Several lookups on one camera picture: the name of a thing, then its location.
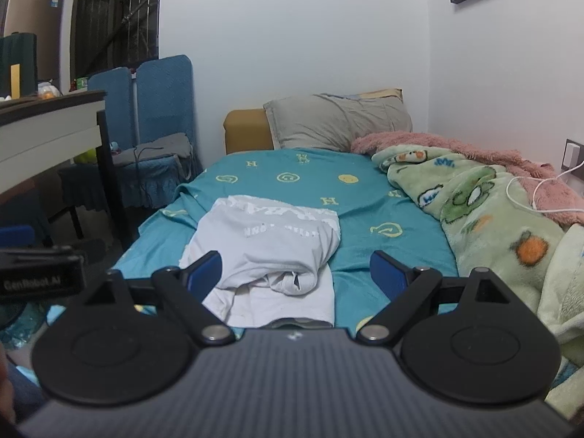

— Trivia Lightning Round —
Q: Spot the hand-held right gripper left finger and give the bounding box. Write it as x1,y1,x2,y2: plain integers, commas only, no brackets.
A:
82,250,237,347

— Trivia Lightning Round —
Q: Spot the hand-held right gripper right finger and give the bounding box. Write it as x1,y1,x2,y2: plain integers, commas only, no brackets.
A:
355,250,514,346

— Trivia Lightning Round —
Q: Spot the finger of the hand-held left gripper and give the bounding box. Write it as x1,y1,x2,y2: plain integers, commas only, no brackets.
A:
0,225,36,250
75,238,107,265

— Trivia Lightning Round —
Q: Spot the white t-shirt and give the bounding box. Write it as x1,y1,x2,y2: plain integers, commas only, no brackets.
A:
179,195,342,329

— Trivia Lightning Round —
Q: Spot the teal plastic bag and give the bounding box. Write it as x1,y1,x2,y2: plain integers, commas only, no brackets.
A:
0,303,65,362

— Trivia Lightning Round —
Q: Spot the teal patterned bed sheet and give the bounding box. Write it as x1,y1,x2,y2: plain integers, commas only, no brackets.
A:
112,147,459,329

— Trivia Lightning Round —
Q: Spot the green cartoon fleece blanket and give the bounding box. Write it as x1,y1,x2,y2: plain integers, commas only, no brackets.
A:
372,143,584,425

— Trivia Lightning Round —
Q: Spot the white desk with dark top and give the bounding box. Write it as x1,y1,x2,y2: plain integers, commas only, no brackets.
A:
0,90,138,253

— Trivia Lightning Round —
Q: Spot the person's blue jeans leg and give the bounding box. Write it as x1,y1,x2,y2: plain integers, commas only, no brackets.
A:
5,362,47,423

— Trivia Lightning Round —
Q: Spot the grey cloth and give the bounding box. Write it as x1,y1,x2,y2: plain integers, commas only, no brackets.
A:
112,133,195,168

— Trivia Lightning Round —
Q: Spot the pink fleece blanket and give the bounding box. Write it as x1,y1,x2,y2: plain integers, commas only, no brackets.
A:
350,131,584,226

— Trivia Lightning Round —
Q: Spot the mustard yellow headboard cushion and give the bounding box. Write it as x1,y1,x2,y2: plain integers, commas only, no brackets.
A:
223,108,274,155

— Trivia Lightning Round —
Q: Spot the blue covered chair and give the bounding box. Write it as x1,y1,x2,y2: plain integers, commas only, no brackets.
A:
59,68,136,213
116,55,204,213

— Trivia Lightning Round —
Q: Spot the grey pillow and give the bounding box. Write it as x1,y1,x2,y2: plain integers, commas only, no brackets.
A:
264,93,414,151

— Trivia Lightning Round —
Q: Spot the yellow patterned pillow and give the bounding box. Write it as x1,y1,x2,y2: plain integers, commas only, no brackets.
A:
322,88,403,102

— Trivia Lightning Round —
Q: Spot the dark green padded panel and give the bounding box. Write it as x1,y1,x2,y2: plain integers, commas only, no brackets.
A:
0,32,38,101

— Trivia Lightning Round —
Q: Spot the cardboard box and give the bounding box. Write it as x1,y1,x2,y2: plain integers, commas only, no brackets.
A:
4,0,62,96

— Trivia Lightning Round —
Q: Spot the white charger plug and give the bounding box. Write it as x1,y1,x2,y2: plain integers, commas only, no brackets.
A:
562,142,583,169

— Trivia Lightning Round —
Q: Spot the window with black grille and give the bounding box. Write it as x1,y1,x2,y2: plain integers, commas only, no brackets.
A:
70,0,164,85

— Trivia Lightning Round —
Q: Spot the black cable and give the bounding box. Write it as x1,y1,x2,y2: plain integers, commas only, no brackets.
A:
131,143,166,207

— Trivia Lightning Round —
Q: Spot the white charging cable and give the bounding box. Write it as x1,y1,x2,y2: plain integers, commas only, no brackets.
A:
506,160,584,213

